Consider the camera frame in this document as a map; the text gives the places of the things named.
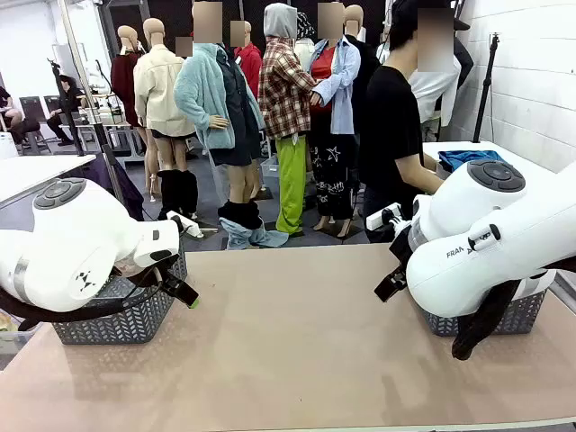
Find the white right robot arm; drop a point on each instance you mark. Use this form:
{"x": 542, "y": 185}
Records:
{"x": 486, "y": 243}

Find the mannequin in cream jacket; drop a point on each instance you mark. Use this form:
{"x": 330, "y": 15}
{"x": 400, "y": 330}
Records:
{"x": 155, "y": 90}

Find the clear storage box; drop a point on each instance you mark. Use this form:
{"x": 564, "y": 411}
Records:
{"x": 270, "y": 171}

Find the white table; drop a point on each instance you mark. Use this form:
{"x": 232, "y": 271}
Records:
{"x": 27, "y": 173}
{"x": 531, "y": 152}

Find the mannequin in pale blue shirt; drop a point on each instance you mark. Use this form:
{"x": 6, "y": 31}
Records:
{"x": 344, "y": 90}

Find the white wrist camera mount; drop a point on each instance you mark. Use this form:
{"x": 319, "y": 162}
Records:
{"x": 193, "y": 227}
{"x": 382, "y": 216}

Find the mannequin in maroon dress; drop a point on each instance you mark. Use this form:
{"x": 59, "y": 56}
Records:
{"x": 121, "y": 76}

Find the mannequin with houndstooth hat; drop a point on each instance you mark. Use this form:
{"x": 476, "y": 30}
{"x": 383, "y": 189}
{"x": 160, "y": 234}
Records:
{"x": 305, "y": 27}

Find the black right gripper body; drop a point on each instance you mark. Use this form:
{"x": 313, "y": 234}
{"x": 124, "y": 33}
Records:
{"x": 400, "y": 247}

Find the clear plastic bin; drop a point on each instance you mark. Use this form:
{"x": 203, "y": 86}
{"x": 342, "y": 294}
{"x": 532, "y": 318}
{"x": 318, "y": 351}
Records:
{"x": 13, "y": 337}

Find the silver frame pole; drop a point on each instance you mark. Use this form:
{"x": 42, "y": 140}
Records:
{"x": 78, "y": 58}

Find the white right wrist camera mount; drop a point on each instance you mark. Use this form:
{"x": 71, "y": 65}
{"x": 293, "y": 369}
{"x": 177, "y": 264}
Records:
{"x": 382, "y": 216}

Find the mannequin in black coat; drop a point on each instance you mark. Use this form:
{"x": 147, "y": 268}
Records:
{"x": 363, "y": 54}

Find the person in black t-shirt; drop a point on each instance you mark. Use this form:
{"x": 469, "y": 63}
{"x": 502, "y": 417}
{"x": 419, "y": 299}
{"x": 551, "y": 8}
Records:
{"x": 387, "y": 126}

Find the grey woven plastic basket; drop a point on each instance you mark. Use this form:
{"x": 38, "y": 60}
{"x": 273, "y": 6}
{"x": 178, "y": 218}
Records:
{"x": 517, "y": 315}
{"x": 117, "y": 326}

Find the mannequin in light-blue fleece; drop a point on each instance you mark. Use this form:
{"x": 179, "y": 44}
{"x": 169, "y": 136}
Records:
{"x": 198, "y": 90}

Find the mannequin in plaid hoodie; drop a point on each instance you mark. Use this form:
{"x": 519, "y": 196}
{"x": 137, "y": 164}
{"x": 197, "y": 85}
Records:
{"x": 285, "y": 90}

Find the mannequin in red jacket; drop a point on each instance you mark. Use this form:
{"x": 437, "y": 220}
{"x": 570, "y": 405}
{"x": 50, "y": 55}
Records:
{"x": 249, "y": 63}

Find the black office chair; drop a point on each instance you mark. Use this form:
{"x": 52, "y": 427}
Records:
{"x": 33, "y": 117}

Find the background person in black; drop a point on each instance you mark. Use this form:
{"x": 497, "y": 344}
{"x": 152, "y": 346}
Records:
{"x": 67, "y": 103}

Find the background person seated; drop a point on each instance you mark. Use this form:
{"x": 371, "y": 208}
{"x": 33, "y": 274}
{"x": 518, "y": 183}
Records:
{"x": 9, "y": 112}

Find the mannequin in black top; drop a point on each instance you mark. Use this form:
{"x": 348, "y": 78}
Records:
{"x": 463, "y": 58}

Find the person's right forearm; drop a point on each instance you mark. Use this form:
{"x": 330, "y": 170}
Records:
{"x": 418, "y": 177}

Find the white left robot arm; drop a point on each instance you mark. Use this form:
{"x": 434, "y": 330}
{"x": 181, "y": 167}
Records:
{"x": 81, "y": 234}

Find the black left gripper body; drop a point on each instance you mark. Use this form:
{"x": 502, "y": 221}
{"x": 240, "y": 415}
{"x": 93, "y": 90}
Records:
{"x": 162, "y": 276}

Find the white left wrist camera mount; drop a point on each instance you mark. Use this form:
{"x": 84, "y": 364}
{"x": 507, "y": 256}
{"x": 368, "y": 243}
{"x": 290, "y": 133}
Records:
{"x": 193, "y": 227}

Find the purple cloth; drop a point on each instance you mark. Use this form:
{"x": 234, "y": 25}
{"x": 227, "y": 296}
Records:
{"x": 128, "y": 191}

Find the black tripod stand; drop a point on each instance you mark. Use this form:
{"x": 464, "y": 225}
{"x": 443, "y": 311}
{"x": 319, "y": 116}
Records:
{"x": 486, "y": 90}
{"x": 67, "y": 117}

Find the mannequin in white shirt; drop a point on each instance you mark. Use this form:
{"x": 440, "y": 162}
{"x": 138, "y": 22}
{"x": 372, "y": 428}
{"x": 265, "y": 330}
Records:
{"x": 443, "y": 90}

